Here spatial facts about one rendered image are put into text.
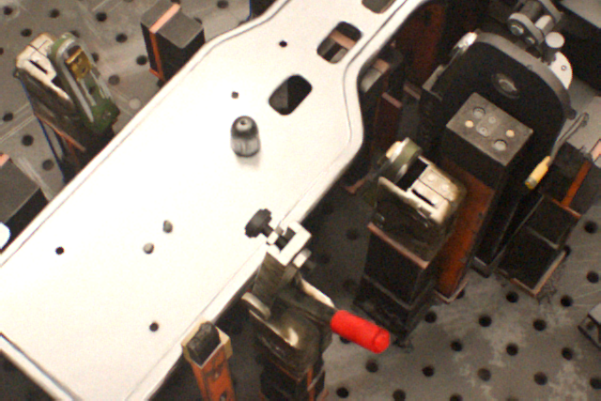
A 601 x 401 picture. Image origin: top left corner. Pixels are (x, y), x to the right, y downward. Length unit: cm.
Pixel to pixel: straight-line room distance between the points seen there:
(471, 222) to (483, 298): 26
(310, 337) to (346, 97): 29
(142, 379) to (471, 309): 51
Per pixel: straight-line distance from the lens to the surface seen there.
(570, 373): 141
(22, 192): 118
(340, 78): 119
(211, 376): 95
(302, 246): 87
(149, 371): 107
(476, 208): 114
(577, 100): 125
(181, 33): 124
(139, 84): 155
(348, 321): 93
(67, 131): 124
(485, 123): 104
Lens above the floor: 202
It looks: 65 degrees down
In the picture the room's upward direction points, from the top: straight up
